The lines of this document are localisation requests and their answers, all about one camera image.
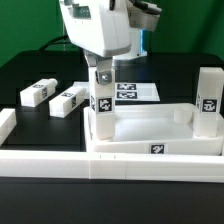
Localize black cables at base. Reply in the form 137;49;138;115
39;33;73;52

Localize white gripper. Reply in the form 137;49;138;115
59;0;131;85

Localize white desk top tray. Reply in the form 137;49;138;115
84;103;224;156

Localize tag marker base plate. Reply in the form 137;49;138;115
73;81;161;102

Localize white U-shaped fence frame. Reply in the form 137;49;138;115
0;108;224;184

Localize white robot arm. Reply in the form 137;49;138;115
59;0;162;85

